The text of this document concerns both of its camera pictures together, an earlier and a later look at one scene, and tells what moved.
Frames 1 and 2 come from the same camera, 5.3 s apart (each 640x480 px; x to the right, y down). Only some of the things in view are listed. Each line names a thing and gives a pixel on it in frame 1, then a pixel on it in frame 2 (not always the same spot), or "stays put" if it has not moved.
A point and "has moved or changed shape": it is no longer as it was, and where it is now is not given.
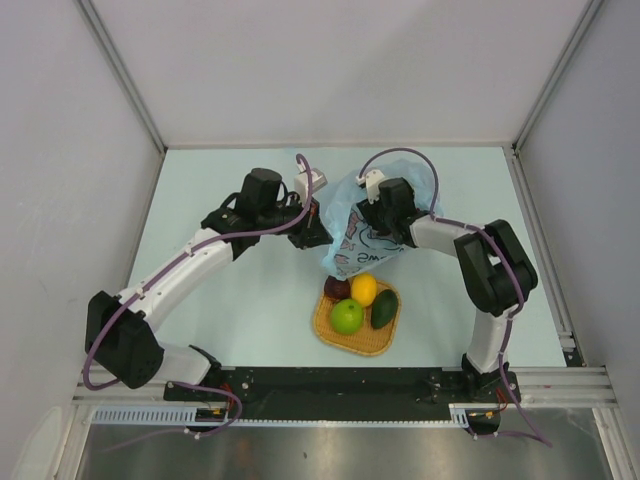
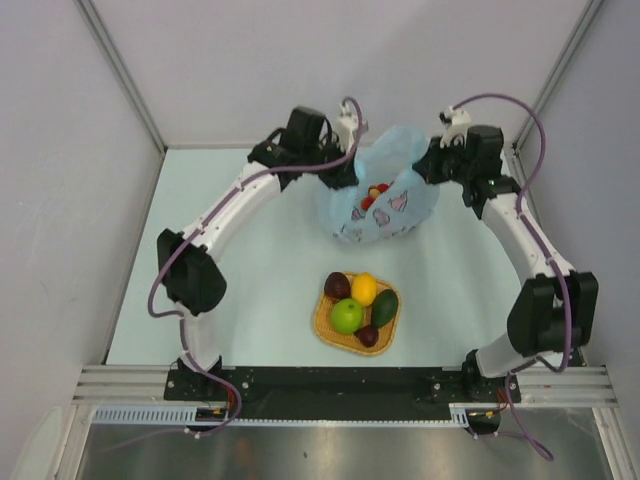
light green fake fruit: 346,316 stays put
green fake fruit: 383,308 stays put
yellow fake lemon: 363,288 stays put
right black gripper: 369,213 → 427,167
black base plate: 348,393 stays put
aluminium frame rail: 541,388 stays put
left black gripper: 311,232 → 342,177
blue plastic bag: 352,243 has moved or changed shape
